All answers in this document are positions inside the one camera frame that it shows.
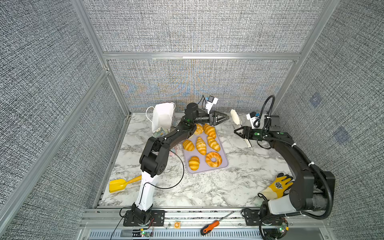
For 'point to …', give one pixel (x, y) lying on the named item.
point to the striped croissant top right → (209, 130)
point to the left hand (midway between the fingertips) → (227, 118)
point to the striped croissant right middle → (213, 143)
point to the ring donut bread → (211, 155)
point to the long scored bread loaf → (201, 145)
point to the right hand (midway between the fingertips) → (237, 130)
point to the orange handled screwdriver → (209, 227)
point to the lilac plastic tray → (203, 166)
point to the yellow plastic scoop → (116, 185)
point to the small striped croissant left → (188, 145)
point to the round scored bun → (199, 129)
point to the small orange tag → (177, 225)
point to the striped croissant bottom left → (194, 162)
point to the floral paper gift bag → (162, 118)
